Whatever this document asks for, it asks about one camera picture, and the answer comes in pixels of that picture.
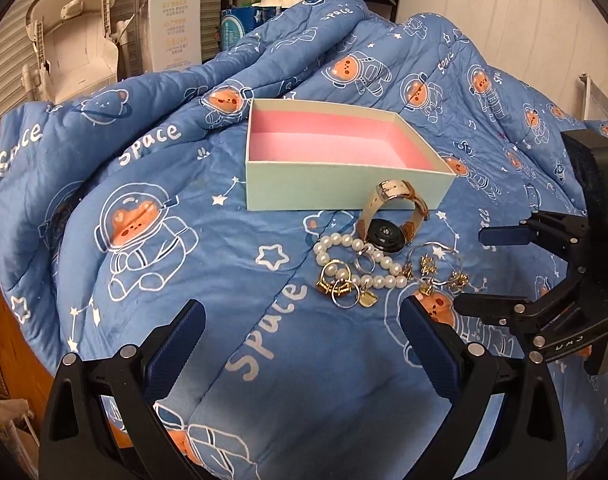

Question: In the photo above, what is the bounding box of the white pearl bracelet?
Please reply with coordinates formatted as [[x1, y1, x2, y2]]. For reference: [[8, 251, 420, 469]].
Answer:
[[312, 232, 410, 291]]

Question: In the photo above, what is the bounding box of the rose gold wrist watch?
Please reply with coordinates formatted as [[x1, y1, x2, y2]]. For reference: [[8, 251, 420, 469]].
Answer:
[[356, 179, 430, 254]]

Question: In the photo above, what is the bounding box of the small silver ring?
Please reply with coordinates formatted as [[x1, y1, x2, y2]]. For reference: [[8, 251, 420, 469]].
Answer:
[[353, 244, 377, 276]]

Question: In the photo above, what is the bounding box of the large silver ring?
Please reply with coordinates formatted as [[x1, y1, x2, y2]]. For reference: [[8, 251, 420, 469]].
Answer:
[[331, 282, 361, 310]]

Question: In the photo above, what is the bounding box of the gold chunky ring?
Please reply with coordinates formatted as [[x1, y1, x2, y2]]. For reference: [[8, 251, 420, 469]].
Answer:
[[315, 261, 356, 302]]

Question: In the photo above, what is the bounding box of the gold snowflake earring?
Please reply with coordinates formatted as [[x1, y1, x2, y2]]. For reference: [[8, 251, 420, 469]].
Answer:
[[446, 271, 470, 294], [420, 254, 438, 278]]

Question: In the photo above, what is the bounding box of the brown wooden furniture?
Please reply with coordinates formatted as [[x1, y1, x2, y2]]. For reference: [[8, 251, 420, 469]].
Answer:
[[0, 291, 52, 419]]

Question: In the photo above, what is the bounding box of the blue space bear quilt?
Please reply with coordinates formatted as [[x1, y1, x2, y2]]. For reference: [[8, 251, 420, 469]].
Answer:
[[0, 0, 586, 479]]

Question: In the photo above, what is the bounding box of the mint box pink lining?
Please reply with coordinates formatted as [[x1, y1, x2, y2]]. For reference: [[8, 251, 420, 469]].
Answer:
[[245, 99, 456, 211]]

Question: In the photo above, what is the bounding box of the cream baby chair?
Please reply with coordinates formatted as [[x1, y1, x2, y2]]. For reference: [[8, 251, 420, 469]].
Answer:
[[21, 0, 125, 104]]

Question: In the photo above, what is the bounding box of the blue tissue pack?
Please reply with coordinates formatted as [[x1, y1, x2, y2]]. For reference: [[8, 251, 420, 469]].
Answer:
[[219, 6, 281, 51]]

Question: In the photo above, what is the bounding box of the white tall cardboard box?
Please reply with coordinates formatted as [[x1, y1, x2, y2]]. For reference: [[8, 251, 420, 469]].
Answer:
[[148, 0, 202, 72]]

